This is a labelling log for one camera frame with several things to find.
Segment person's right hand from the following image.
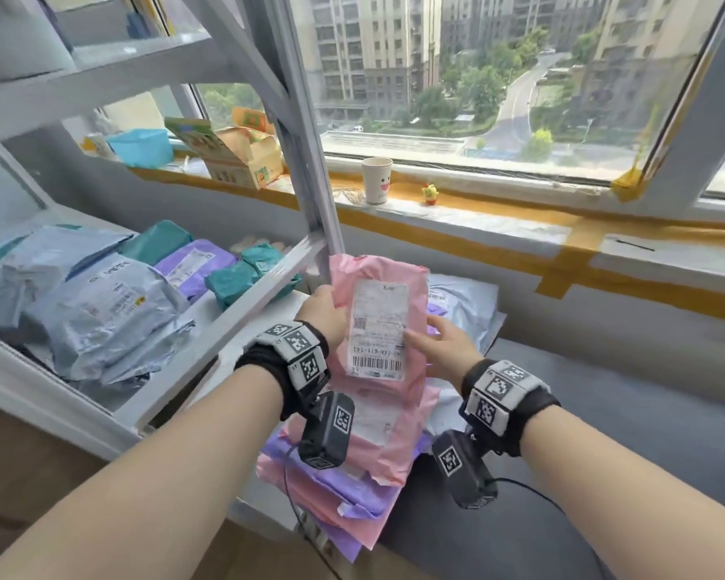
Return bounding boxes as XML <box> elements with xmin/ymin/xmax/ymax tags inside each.
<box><xmin>403</xmin><ymin>313</ymin><xmax>486</xmax><ymax>391</ymax></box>

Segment person's left hand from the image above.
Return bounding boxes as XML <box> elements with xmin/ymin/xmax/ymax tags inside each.
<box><xmin>294</xmin><ymin>285</ymin><xmax>346</xmax><ymax>357</ymax></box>

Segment grey-white mailer bag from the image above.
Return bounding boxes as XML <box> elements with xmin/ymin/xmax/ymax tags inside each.
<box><xmin>425</xmin><ymin>273</ymin><xmax>501</xmax><ymax>439</ymax></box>

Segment pink plastic package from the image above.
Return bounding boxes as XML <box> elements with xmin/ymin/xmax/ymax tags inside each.
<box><xmin>277</xmin><ymin>383</ymin><xmax>441</xmax><ymax>489</ymax></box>
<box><xmin>329</xmin><ymin>253</ymin><xmax>431</xmax><ymax>396</ymax></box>
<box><xmin>256</xmin><ymin>455</ymin><xmax>400</xmax><ymax>552</ymax></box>

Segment person's right forearm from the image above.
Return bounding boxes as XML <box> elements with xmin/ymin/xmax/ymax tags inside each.
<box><xmin>519</xmin><ymin>404</ymin><xmax>725</xmax><ymax>580</ymax></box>

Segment person's left forearm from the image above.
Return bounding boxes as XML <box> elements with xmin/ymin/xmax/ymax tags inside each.
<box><xmin>0</xmin><ymin>362</ymin><xmax>285</xmax><ymax>580</ymax></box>

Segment left marker wristband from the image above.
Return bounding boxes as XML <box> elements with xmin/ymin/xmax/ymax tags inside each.
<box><xmin>234</xmin><ymin>321</ymin><xmax>332</xmax><ymax>421</ymax></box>

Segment marker wristband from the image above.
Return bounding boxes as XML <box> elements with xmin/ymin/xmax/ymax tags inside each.
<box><xmin>461</xmin><ymin>358</ymin><xmax>561</xmax><ymax>457</ymax></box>
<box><xmin>234</xmin><ymin>321</ymin><xmax>332</xmax><ymax>421</ymax></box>

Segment white metal shelf rack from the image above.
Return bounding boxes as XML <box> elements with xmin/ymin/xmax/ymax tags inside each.
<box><xmin>0</xmin><ymin>0</ymin><xmax>346</xmax><ymax>463</ymax></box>

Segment right marker wristband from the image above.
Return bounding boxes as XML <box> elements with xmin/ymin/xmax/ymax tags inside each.
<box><xmin>461</xmin><ymin>358</ymin><xmax>561</xmax><ymax>457</ymax></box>

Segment white radiator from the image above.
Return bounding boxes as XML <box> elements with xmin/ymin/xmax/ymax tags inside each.
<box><xmin>229</xmin><ymin>234</ymin><xmax>291</xmax><ymax>255</ymax></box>

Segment white paper cup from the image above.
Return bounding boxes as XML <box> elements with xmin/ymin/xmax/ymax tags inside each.
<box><xmin>361</xmin><ymin>156</ymin><xmax>394</xmax><ymax>206</ymax></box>

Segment colourful printed paper box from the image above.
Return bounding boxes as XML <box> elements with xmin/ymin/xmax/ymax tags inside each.
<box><xmin>164</xmin><ymin>106</ymin><xmax>285</xmax><ymax>191</ymax></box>

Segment clear grey plastic bag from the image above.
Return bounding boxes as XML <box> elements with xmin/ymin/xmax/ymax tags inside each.
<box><xmin>21</xmin><ymin>253</ymin><xmax>192</xmax><ymax>381</ymax></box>

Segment yellow tape piece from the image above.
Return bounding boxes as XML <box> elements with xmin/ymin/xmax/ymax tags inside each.
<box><xmin>610</xmin><ymin>165</ymin><xmax>648</xmax><ymax>203</ymax></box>

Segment blue plastic basket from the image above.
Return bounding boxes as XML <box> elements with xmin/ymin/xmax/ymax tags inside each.
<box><xmin>106</xmin><ymin>128</ymin><xmax>175</xmax><ymax>170</ymax></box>

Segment white framed window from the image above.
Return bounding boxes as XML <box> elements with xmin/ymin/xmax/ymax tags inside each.
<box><xmin>96</xmin><ymin>0</ymin><xmax>725</xmax><ymax>218</ymax></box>

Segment thin colourful books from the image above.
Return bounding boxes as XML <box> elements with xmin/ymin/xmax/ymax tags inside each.
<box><xmin>115</xmin><ymin>0</ymin><xmax>176</xmax><ymax>40</ymax></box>

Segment white cylindrical canister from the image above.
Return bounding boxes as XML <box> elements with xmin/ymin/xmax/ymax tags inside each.
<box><xmin>0</xmin><ymin>0</ymin><xmax>77</xmax><ymax>81</ymax></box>

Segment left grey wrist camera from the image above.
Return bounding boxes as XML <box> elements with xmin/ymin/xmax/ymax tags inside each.
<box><xmin>297</xmin><ymin>390</ymin><xmax>356</xmax><ymax>470</ymax></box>

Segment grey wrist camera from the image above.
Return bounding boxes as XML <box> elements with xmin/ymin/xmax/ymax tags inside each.
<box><xmin>297</xmin><ymin>390</ymin><xmax>356</xmax><ymax>470</ymax></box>
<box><xmin>432</xmin><ymin>429</ymin><xmax>499</xmax><ymax>512</ymax></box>

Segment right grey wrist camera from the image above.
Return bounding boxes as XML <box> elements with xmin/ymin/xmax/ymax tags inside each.
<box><xmin>432</xmin><ymin>429</ymin><xmax>499</xmax><ymax>512</ymax></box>

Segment left black camera cable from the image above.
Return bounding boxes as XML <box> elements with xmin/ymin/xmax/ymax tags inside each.
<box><xmin>284</xmin><ymin>443</ymin><xmax>342</xmax><ymax>580</ymax></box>

